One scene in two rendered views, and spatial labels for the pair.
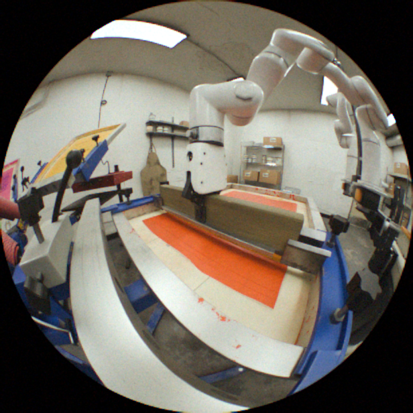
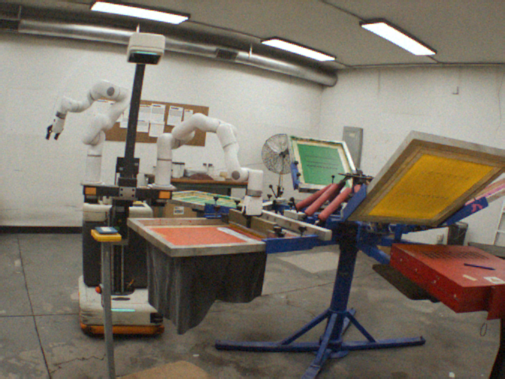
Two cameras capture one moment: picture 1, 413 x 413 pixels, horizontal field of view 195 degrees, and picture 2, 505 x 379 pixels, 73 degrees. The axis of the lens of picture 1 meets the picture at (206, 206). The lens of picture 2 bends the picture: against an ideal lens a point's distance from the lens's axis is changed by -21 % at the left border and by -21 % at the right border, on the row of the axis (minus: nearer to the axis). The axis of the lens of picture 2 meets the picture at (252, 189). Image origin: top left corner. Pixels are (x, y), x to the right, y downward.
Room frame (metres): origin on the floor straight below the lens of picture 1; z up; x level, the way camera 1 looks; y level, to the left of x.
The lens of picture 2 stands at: (2.42, 0.47, 1.44)
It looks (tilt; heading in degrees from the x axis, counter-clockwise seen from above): 6 degrees down; 192
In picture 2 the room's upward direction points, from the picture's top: 6 degrees clockwise
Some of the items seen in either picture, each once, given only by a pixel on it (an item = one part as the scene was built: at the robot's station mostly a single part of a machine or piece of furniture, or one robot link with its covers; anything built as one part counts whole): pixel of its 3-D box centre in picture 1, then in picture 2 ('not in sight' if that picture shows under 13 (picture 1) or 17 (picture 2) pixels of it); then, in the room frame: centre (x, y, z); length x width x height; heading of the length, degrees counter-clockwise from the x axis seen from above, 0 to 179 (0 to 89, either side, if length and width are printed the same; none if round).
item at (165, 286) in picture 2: not in sight; (162, 280); (0.64, -0.33, 0.74); 0.45 x 0.03 x 0.43; 49
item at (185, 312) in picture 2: not in sight; (225, 289); (0.60, -0.02, 0.74); 0.46 x 0.04 x 0.42; 139
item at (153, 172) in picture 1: (153, 169); not in sight; (2.12, 0.97, 1.06); 0.53 x 0.07 x 1.05; 139
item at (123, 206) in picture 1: (149, 205); (288, 243); (0.42, 0.23, 0.97); 0.30 x 0.05 x 0.07; 139
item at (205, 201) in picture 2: not in sight; (233, 194); (-0.55, -0.33, 1.05); 1.08 x 0.61 x 0.23; 79
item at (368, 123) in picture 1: (370, 125); (166, 147); (0.16, -0.58, 1.37); 0.13 x 0.10 x 0.16; 170
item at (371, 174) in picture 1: (374, 167); (162, 173); (0.16, -0.59, 1.21); 0.16 x 0.13 x 0.15; 37
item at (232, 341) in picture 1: (242, 206); (216, 233); (0.42, -0.14, 0.97); 0.79 x 0.58 x 0.04; 139
